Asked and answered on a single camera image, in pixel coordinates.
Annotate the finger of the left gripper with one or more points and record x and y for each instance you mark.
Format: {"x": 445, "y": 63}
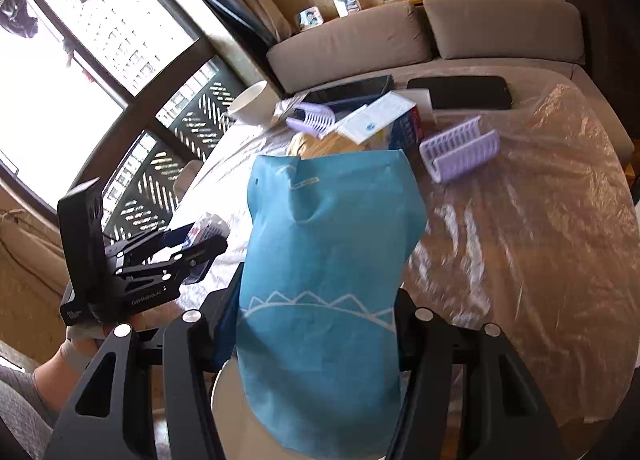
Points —
{"x": 207, "y": 235}
{"x": 189, "y": 266}

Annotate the teal non-woven bag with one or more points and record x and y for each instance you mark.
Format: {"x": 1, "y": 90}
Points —
{"x": 316, "y": 339}

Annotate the paper towel wad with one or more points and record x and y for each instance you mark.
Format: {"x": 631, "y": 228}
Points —
{"x": 306, "y": 146}

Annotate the person left hand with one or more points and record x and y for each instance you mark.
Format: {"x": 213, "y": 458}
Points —
{"x": 56, "y": 379}

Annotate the dark blue tablet left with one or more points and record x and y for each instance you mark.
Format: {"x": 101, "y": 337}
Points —
{"x": 362, "y": 91}

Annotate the white blue medicine box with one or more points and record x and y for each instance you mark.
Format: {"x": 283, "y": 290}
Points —
{"x": 390, "y": 122}

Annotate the leftmost photo card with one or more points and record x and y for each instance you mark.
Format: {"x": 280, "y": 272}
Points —
{"x": 309, "y": 18}

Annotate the standing photo card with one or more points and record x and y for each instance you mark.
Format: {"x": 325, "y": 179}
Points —
{"x": 346, "y": 7}

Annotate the left brown sofa cushion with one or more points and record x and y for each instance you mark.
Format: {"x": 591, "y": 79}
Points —
{"x": 384, "y": 37}

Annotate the brown sofa cushion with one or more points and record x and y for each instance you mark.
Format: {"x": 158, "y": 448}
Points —
{"x": 543, "y": 29}
{"x": 384, "y": 37}

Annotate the clear plastic table cover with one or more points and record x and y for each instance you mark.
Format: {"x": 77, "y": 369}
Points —
{"x": 541, "y": 240}

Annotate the right brown sofa cushion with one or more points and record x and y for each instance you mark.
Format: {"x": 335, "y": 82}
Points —
{"x": 543, "y": 29}

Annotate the white cup with handle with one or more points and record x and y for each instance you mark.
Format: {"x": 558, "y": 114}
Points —
{"x": 255, "y": 105}

